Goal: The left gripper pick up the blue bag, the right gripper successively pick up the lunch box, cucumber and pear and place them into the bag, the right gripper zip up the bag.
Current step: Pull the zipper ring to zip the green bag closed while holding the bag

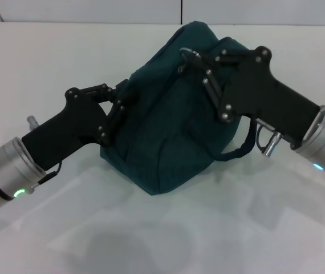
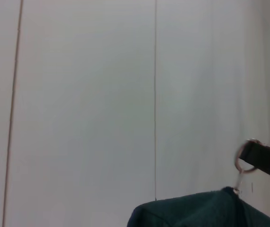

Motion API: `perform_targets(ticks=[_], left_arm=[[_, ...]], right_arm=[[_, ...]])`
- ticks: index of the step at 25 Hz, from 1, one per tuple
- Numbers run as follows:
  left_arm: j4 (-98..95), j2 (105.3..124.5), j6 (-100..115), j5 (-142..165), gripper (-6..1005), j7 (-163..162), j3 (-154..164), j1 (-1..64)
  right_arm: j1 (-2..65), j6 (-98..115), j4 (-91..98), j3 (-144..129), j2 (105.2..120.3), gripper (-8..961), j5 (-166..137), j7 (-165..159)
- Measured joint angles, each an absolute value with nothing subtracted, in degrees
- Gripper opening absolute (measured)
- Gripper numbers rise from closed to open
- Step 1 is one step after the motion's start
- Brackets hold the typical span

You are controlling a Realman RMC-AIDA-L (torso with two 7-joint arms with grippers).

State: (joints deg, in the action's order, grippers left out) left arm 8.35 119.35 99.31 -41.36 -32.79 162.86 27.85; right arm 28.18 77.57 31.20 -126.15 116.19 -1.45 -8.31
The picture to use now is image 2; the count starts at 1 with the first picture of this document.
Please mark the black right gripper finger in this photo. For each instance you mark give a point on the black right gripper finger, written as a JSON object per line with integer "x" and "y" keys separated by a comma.
{"x": 265, "y": 158}

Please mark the dark teal fabric bag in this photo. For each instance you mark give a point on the dark teal fabric bag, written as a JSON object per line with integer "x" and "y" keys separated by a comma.
{"x": 196, "y": 210}

